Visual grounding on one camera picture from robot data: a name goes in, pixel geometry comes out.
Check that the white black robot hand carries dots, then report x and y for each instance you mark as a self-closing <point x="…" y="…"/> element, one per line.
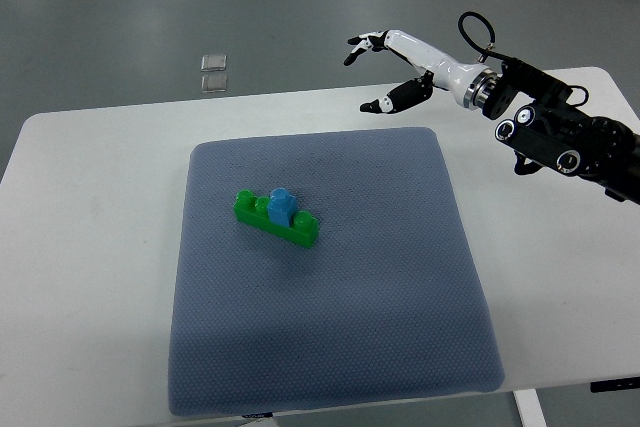
<point x="469" y="84"/>

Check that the blue toy block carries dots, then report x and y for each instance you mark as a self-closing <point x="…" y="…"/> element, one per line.
<point x="282" y="207"/>

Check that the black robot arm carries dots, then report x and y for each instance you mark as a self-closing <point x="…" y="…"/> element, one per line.
<point x="551" y="131"/>

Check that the green four-stud toy block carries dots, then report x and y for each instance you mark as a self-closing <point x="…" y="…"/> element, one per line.
<point x="251" y="209"/>

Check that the blue-grey fabric mat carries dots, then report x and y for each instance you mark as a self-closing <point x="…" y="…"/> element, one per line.
<point x="386" y="304"/>

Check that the upper metal floor plate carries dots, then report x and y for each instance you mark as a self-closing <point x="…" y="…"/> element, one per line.
<point x="213" y="62"/>

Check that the metal floor plate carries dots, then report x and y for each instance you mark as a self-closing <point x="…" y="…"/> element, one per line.
<point x="213" y="62"/>
<point x="213" y="83"/>

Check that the lower metal floor plate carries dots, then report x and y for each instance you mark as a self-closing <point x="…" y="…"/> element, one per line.
<point x="213" y="83"/>

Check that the white table leg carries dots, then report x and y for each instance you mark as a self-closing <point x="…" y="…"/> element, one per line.
<point x="529" y="408"/>

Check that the black table control panel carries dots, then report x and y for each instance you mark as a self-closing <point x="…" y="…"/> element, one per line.
<point x="614" y="385"/>

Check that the black label tag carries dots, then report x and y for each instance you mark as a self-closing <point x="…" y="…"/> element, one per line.
<point x="258" y="416"/>

